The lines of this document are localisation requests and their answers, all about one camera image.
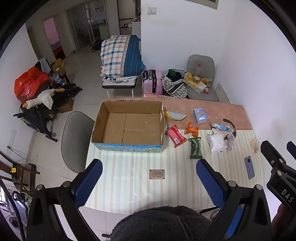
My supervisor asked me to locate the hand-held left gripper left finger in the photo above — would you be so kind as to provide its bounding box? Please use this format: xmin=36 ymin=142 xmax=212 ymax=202
xmin=26 ymin=159 xmax=103 ymax=241

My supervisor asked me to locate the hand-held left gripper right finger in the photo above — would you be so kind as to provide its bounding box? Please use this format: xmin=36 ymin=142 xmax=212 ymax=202
xmin=196 ymin=159 xmax=272 ymax=241

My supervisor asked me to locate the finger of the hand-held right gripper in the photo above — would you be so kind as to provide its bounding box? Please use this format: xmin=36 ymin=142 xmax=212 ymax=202
xmin=286 ymin=141 xmax=296 ymax=161
xmin=260 ymin=140 xmax=296 ymax=183

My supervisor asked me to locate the green packet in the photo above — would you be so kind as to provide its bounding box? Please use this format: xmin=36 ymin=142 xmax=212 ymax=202
xmin=188 ymin=137 xmax=203 ymax=159

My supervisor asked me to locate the white soft packet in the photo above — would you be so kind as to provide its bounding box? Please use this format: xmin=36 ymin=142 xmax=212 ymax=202
xmin=206 ymin=133 xmax=226 ymax=155

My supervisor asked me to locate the dusty pink cloth bundle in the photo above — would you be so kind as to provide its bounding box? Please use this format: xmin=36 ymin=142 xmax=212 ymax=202
xmin=224 ymin=133 xmax=236 ymax=151

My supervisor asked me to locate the orange snack packet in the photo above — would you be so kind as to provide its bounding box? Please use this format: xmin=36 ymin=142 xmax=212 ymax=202
xmin=184 ymin=122 xmax=199 ymax=138

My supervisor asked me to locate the blue and white tube packet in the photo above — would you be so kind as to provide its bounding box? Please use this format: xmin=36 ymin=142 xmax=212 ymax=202
xmin=210 ymin=122 xmax=233 ymax=133

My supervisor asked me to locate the red packet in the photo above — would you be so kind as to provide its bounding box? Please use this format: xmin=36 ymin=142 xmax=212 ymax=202
xmin=165 ymin=125 xmax=187 ymax=148

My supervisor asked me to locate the blue tissue pack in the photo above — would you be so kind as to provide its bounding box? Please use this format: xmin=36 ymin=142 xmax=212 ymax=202
xmin=193 ymin=108 xmax=208 ymax=124

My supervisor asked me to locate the yellow-trimmed patterned pouch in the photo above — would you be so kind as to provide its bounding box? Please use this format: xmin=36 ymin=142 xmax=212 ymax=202
xmin=164 ymin=111 xmax=186 ymax=120

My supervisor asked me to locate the blue smartphone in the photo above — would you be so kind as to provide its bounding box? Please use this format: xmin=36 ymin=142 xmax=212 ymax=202
xmin=245 ymin=156 xmax=255 ymax=179

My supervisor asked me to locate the grey shell chair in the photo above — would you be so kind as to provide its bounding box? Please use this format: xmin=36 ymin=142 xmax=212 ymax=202
xmin=61 ymin=111 xmax=96 ymax=174

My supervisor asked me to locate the person's dark fleece clothing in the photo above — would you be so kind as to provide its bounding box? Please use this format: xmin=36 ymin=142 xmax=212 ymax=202
xmin=110 ymin=205 xmax=212 ymax=241

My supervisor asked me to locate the dark wooden chair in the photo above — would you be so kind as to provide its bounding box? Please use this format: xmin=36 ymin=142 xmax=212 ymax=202
xmin=0 ymin=151 xmax=40 ymax=193

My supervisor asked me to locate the pink table mat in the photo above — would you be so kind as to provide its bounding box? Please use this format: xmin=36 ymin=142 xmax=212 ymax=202
xmin=102 ymin=98 xmax=252 ymax=130

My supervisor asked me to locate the small brown cardboard box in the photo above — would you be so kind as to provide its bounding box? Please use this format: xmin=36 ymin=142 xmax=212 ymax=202
xmin=57 ymin=97 xmax=74 ymax=113

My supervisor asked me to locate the black folding stand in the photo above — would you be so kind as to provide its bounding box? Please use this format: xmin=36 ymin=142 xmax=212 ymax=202
xmin=13 ymin=82 xmax=83 ymax=142

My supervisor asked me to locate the white leaning board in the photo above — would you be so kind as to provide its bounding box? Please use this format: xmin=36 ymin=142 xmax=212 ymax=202
xmin=216 ymin=83 xmax=231 ymax=104

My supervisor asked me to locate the white goose plush toy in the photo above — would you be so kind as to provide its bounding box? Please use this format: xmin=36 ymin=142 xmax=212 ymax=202
xmin=25 ymin=88 xmax=65 ymax=110

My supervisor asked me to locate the white paper box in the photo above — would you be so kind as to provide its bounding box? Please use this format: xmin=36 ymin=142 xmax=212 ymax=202
xmin=190 ymin=82 xmax=207 ymax=94

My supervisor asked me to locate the patterned tote bag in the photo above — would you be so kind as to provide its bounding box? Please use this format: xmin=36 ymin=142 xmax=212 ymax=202
xmin=161 ymin=69 xmax=189 ymax=100

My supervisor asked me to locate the black and white bench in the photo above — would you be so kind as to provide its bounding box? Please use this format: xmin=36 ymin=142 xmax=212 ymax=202
xmin=102 ymin=75 xmax=137 ymax=98

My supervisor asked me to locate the yellow plastic bag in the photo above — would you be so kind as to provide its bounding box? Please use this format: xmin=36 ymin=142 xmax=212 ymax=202
xmin=184 ymin=72 xmax=195 ymax=85

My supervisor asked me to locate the black and white folded sheet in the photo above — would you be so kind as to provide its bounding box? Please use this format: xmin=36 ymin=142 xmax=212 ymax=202
xmin=100 ymin=74 xmax=137 ymax=82

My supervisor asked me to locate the pink suitcase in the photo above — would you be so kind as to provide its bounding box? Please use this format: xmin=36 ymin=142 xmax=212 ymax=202
xmin=142 ymin=69 xmax=163 ymax=95

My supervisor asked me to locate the red plastic bag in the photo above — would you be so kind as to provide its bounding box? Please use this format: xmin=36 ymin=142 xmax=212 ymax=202
xmin=14 ymin=66 xmax=50 ymax=104

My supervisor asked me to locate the yellow paper bag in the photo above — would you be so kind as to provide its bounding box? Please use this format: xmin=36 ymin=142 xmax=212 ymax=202
xmin=50 ymin=58 xmax=65 ymax=76

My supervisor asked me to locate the grey cushioned chair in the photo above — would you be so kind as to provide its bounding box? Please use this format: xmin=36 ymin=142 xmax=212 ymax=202
xmin=186 ymin=54 xmax=220 ymax=102

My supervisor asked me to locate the light blue cloth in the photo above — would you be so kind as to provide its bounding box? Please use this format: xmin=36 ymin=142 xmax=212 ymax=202
xmin=39 ymin=58 xmax=52 ymax=74

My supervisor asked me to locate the plaid folded quilt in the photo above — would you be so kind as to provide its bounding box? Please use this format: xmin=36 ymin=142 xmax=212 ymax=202
xmin=100 ymin=35 xmax=146 ymax=77

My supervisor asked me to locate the black floor bag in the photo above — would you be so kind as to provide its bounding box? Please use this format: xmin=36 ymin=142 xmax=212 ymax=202
xmin=91 ymin=40 xmax=103 ymax=52

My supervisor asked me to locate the glass sliding door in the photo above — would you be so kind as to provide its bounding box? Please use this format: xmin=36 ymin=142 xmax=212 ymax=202
xmin=66 ymin=1 xmax=111 ymax=52

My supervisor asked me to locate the white wall socket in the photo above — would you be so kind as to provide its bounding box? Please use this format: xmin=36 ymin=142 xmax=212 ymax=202
xmin=8 ymin=130 xmax=17 ymax=149

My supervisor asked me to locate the framed wall picture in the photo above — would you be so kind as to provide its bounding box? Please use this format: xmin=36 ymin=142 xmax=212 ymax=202
xmin=184 ymin=0 xmax=219 ymax=10

